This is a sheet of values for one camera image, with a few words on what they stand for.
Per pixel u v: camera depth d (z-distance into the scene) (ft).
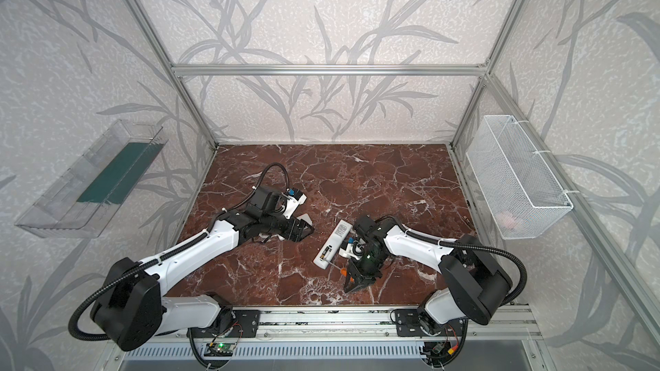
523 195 1.97
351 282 2.42
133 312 1.32
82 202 2.07
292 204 2.47
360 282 2.23
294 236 2.37
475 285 1.40
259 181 3.54
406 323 2.41
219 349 2.34
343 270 2.52
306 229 2.44
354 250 2.46
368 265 2.30
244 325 2.41
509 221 2.37
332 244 2.90
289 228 2.40
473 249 1.47
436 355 2.45
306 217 3.13
